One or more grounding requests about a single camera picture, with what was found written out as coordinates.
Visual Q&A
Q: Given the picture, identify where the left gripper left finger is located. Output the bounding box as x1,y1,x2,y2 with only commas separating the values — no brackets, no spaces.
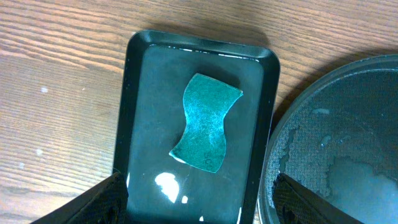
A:
32,172,128,224

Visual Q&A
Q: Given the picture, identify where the green yellow sponge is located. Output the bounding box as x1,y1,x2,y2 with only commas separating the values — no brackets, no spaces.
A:
169,73,243,173

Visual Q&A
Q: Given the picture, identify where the round black tray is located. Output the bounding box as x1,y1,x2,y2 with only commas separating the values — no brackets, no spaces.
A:
257,55,397,223

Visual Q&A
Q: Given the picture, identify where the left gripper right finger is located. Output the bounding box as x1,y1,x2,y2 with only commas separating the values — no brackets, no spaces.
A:
272,173,361,224

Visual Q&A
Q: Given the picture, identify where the rectangular black tray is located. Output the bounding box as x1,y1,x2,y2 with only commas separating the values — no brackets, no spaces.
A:
113,30,280,223

